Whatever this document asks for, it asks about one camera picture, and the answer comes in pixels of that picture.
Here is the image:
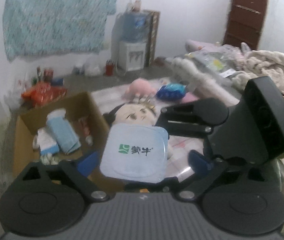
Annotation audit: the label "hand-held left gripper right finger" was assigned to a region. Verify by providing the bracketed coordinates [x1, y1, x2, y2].
[175, 149, 267, 202]

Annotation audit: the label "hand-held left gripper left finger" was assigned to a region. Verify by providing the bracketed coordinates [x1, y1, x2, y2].
[22, 150, 110, 203]

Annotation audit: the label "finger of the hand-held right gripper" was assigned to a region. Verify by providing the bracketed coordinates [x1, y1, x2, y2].
[160, 98, 229, 127]
[155, 118, 213, 138]

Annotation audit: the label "light blue knit cloth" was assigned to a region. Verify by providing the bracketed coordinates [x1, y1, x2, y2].
[46, 108, 81, 155]

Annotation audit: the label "translucent plastic yogurt tub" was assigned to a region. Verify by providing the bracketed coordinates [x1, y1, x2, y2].
[99, 123, 170, 185]

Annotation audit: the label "brown cardboard box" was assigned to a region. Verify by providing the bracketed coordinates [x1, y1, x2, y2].
[12, 91, 119, 197]

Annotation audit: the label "blue snack packet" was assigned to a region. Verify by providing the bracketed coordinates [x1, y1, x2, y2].
[156, 83, 188, 101]

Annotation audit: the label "white fluffy plush toy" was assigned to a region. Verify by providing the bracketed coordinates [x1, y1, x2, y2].
[171, 56, 241, 105]

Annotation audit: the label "blue and white carton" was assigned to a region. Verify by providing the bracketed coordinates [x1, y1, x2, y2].
[37, 127, 59, 155]

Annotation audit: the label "clear plastic-wrapped package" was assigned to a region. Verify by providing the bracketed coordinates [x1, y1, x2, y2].
[184, 51, 240, 78]

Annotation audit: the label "black-haired plush doll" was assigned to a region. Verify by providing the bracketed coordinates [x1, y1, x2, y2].
[102, 97, 158, 131]

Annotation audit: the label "pink plush toy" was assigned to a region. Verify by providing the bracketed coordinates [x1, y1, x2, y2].
[121, 78, 157, 100]

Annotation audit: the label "pink bedding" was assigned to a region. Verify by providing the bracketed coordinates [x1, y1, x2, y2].
[184, 39, 224, 56]

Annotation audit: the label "red snack bags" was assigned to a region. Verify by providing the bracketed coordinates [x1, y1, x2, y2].
[21, 81, 68, 108]

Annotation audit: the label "white water dispenser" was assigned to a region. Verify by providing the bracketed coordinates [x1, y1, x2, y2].
[117, 39, 147, 72]

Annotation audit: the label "wooden framed board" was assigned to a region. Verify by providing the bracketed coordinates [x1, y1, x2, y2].
[145, 9, 162, 67]

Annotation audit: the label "white plastic bag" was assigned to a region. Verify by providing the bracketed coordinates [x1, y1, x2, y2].
[84, 63, 101, 77]

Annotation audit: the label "red thermos flask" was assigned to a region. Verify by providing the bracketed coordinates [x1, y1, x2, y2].
[105, 59, 115, 76]

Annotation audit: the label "red can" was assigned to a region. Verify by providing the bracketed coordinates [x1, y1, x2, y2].
[43, 68, 54, 82]

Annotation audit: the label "blue water bottle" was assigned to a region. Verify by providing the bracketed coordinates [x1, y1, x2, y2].
[122, 12, 149, 42]

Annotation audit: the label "brown wooden door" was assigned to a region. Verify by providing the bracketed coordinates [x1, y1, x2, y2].
[223, 0, 269, 51]

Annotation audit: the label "teal patterned wall cloth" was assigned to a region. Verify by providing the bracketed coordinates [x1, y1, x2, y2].
[2, 0, 118, 61]

